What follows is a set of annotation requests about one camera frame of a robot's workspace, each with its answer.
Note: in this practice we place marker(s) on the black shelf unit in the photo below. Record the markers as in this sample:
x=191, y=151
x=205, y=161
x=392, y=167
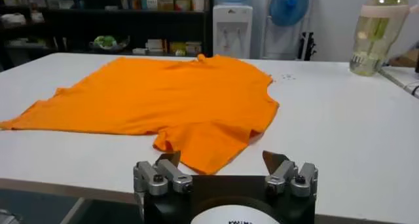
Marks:
x=82, y=22

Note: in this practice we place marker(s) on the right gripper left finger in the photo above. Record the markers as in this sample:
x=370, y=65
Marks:
x=163, y=174

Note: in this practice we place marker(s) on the white water dispenser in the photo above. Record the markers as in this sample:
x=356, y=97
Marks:
x=232, y=32

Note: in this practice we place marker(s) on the clear bottle with green lid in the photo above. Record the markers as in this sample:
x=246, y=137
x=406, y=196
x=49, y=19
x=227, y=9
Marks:
x=376, y=32

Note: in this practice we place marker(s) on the white side table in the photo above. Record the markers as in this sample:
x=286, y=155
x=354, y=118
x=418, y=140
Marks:
x=401, y=76

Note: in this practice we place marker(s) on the black object beside rack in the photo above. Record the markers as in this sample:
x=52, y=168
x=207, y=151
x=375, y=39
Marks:
x=306, y=46

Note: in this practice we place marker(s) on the blue water jug lying sideways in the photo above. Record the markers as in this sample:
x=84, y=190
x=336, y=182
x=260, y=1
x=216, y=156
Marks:
x=288, y=6

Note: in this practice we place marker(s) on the large brown cardboard box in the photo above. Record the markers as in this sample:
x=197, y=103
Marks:
x=407, y=59

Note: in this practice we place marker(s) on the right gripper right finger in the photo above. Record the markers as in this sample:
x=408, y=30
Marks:
x=284, y=173

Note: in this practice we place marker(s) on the orange t-shirt with white print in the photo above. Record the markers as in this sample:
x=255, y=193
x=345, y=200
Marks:
x=170, y=97

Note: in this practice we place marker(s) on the glass bowl with green contents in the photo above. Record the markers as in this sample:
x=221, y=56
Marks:
x=106, y=42

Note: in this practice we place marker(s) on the box with orange label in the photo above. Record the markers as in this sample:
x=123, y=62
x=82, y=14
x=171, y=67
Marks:
x=165, y=3

